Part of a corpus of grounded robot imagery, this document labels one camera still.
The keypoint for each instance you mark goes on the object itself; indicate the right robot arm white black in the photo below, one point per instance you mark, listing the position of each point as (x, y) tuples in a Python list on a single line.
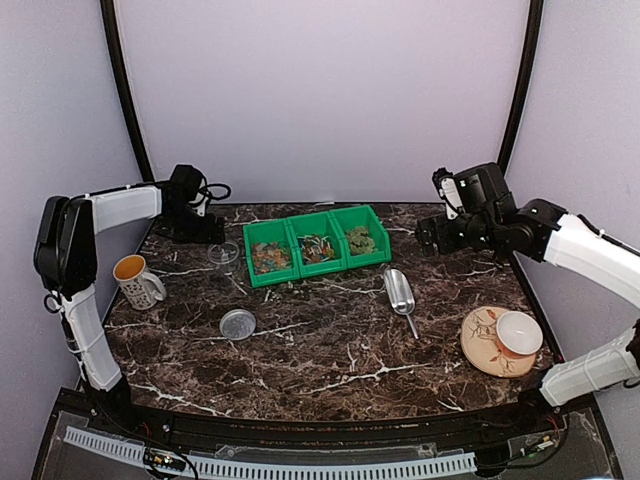
[(481, 214)]

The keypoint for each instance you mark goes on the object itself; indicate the grey round plastic lid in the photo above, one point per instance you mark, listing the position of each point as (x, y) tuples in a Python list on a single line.
[(237, 324)]

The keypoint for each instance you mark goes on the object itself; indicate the metal scoop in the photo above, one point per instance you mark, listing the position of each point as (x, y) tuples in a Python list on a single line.
[(400, 296)]

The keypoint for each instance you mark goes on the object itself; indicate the beige floral plate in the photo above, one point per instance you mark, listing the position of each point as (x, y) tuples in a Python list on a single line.
[(479, 344)]

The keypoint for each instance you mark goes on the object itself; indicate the green bin mixed candies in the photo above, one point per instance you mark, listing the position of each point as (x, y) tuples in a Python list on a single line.
[(320, 248)]

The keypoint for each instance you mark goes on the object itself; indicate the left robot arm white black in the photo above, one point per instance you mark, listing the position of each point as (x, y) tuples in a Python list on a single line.
[(65, 255)]

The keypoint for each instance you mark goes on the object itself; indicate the green bin colourful candies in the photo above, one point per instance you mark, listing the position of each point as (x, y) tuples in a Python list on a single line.
[(270, 253)]

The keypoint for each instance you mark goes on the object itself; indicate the black front rail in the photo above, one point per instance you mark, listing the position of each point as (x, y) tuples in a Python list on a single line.
[(272, 419)]

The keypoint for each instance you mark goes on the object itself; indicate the black frame post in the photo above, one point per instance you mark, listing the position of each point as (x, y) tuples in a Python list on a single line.
[(119, 72), (525, 69)]

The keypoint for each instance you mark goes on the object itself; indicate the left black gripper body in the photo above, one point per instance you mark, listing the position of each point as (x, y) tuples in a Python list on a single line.
[(188, 227)]

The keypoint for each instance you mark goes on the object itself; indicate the white orange bowl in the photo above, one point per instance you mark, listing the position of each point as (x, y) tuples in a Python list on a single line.
[(518, 334)]

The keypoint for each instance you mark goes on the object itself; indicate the right black frame post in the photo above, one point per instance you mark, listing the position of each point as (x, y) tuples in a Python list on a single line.
[(525, 69)]

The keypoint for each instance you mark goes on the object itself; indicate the white patterned mug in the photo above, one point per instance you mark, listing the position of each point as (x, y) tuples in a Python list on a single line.
[(141, 287)]

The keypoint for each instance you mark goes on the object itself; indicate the left black frame post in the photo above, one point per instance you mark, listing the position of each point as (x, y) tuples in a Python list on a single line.
[(119, 72)]

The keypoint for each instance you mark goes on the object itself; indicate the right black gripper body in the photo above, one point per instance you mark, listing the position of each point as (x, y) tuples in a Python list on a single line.
[(477, 233)]

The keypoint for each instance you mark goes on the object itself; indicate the clear plastic cup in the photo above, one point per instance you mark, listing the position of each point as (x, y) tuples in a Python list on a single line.
[(224, 257)]

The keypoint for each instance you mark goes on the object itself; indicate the white slotted cable duct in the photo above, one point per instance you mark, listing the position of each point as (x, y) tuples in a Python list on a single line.
[(166, 463)]

